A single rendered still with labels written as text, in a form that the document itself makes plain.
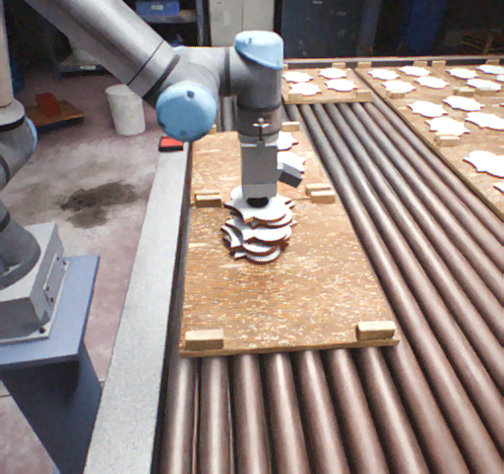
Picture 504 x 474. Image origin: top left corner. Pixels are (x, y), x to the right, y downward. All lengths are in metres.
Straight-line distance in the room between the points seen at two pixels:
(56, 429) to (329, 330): 0.68
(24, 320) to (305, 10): 5.35
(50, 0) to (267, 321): 0.52
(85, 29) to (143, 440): 0.51
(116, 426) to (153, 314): 0.20
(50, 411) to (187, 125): 0.72
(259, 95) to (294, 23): 5.12
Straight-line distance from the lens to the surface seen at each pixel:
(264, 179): 0.72
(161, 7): 5.45
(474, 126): 1.54
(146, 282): 0.80
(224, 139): 1.27
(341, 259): 0.81
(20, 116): 0.81
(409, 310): 0.77
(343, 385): 0.65
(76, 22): 0.54
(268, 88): 0.66
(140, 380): 0.67
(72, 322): 0.84
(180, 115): 0.52
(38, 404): 1.02
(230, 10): 5.55
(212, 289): 0.73
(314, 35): 5.87
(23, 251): 0.79
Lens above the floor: 1.46
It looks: 36 degrees down
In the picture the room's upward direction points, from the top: straight up
